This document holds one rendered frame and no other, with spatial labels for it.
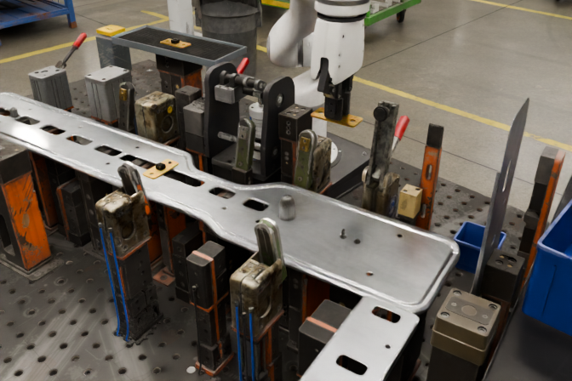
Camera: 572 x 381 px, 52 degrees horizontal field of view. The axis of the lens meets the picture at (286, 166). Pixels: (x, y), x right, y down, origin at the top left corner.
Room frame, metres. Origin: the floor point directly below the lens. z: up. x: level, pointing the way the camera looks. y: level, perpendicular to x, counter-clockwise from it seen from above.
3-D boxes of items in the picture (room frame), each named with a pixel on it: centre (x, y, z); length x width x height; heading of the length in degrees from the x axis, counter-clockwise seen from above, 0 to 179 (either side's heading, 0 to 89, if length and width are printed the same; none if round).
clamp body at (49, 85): (1.61, 0.69, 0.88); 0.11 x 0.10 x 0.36; 147
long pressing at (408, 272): (1.15, 0.30, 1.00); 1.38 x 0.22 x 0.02; 57
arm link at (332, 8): (0.90, -0.09, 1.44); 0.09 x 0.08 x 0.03; 148
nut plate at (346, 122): (0.90, -0.09, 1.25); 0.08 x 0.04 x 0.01; 58
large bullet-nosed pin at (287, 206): (0.96, 0.00, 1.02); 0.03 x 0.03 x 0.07
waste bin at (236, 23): (4.29, 0.43, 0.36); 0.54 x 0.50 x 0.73; 136
